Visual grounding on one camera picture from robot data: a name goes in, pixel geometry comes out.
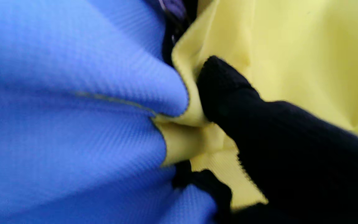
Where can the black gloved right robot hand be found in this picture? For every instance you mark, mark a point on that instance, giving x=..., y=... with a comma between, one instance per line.
x=291, y=161

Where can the navy blue rain cover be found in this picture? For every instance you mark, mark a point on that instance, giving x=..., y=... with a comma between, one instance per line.
x=174, y=7

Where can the yellow black blue backpack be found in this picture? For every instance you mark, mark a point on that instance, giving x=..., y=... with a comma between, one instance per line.
x=73, y=109

